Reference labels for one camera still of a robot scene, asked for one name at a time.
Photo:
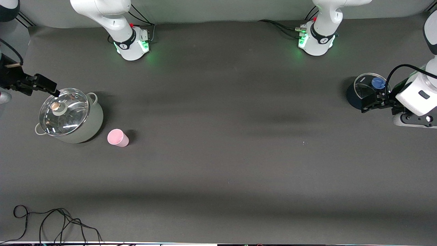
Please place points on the pale green cooking pot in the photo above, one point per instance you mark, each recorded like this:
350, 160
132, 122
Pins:
93, 126

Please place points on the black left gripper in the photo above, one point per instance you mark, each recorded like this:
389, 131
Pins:
392, 96

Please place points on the glass lid with beige knob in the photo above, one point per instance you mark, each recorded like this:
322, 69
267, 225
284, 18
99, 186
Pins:
70, 116

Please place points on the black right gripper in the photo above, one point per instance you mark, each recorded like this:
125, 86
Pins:
9, 77

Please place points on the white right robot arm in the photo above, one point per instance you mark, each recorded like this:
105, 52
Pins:
119, 34

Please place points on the pink plastic cup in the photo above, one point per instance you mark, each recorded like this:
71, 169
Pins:
117, 137

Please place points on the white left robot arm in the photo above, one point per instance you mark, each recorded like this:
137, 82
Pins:
321, 34

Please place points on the dark blue saucepan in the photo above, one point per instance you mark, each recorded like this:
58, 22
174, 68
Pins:
351, 98

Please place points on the glass lid with blue knob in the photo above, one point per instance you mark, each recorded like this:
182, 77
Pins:
363, 83

